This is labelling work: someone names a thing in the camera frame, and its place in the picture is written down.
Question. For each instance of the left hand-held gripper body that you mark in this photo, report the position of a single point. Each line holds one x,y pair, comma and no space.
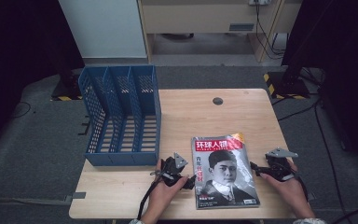
173,168

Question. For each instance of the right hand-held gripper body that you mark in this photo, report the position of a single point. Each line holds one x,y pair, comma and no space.
279,166

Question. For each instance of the portrait cover magazine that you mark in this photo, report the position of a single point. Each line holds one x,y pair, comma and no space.
225,174

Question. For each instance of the blue plastic file rack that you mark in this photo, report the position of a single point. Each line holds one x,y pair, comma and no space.
121,130

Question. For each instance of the person's right hand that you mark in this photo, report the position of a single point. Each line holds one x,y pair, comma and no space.
292,189

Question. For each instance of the person's left hand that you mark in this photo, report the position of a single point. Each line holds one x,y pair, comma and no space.
163,196

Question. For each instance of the patterned left sleeve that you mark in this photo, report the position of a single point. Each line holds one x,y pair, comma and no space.
136,221

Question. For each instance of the patterned sleeve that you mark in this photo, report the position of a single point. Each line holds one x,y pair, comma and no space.
310,221
136,221

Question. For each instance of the patterned right sleeve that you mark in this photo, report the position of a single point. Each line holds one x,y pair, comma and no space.
310,221

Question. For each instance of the striped black stand base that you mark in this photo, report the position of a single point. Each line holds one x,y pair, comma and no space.
287,87
64,91

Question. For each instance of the black floor tape marks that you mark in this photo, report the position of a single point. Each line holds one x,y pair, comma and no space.
84,126

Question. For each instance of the black curtain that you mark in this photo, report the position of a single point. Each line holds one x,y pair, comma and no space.
348,62
18,56

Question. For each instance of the beige wooden desk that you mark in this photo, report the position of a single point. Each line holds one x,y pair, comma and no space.
199,15

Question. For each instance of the white cabinet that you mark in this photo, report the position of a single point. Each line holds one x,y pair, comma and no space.
102,28

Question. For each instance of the white power strip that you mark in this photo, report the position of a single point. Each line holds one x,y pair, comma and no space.
258,2

